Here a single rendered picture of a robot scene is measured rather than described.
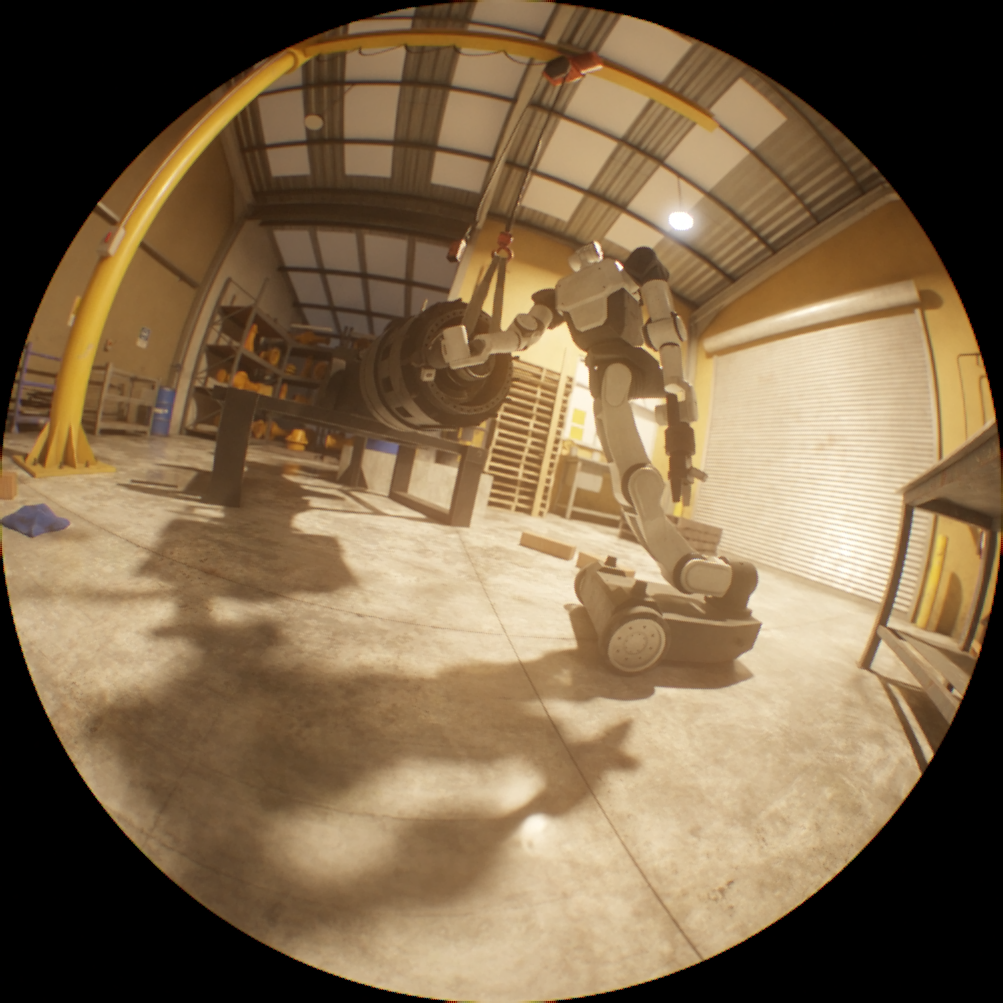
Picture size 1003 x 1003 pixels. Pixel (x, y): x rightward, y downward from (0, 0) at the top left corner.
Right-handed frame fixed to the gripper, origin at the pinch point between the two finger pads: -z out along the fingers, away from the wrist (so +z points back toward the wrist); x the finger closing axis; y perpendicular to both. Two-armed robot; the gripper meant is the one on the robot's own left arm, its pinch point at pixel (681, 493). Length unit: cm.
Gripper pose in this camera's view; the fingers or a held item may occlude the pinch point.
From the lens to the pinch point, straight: 94.4
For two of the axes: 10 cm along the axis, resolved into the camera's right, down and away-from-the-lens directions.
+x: -7.1, -1.1, -7.0
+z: 0.6, -9.9, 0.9
